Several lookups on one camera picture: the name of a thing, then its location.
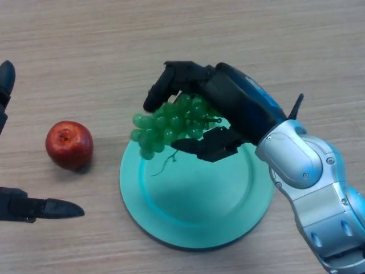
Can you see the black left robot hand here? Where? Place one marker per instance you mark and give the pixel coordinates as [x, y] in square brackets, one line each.
[17, 205]

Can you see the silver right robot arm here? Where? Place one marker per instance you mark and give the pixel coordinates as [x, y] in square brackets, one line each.
[313, 185]

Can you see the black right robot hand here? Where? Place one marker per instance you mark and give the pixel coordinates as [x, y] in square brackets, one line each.
[242, 108]

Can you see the green round plate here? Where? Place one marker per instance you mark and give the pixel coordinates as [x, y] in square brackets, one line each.
[199, 199]

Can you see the green grapes bunch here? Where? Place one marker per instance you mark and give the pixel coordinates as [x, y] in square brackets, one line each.
[168, 125]

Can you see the red apple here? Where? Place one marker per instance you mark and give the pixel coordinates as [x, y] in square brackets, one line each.
[69, 145]

